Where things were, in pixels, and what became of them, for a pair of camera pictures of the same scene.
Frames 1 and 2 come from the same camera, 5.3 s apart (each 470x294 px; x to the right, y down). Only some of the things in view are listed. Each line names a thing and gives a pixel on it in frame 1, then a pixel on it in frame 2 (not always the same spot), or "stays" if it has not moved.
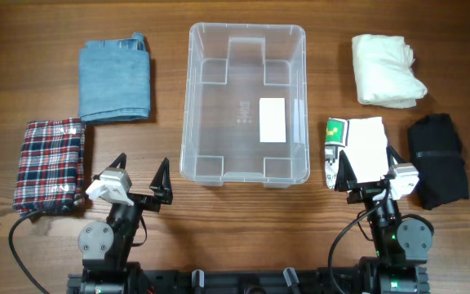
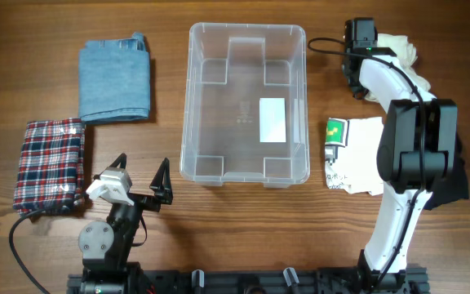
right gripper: (346, 175) -> (356, 87)
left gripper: (162, 193) stays
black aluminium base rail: (250, 281) stays
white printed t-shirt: (364, 144) stays
